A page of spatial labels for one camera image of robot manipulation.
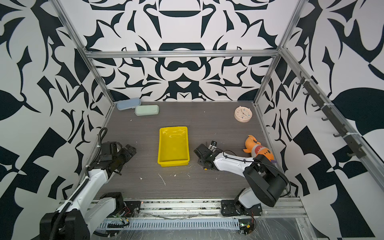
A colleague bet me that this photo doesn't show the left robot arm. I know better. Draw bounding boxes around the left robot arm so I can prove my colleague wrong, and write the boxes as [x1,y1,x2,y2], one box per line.
[39,142,137,240]

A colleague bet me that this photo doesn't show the green pencil case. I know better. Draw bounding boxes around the green pencil case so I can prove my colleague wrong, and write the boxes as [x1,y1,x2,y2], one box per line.
[135,105,160,116]

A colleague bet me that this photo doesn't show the orange plush toy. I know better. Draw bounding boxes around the orange plush toy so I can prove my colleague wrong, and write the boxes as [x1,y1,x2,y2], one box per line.
[243,135,277,164]

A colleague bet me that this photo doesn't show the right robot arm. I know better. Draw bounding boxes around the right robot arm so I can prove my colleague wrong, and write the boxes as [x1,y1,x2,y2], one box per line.
[194,141,289,217]

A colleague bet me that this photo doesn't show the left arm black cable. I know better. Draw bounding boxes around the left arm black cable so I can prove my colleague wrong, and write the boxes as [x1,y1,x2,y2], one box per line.
[49,127,127,240]

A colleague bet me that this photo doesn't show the yellow plastic bin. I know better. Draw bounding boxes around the yellow plastic bin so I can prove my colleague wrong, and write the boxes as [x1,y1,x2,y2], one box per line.
[158,127,190,168]

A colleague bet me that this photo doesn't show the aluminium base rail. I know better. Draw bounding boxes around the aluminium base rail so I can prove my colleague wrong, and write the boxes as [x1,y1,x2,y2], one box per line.
[107,198,308,223]

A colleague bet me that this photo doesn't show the pink round clock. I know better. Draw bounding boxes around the pink round clock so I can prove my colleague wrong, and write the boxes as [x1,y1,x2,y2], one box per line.
[234,106,253,123]

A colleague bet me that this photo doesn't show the blue pencil case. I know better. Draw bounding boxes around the blue pencil case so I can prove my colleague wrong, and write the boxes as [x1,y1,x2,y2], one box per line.
[116,98,141,111]

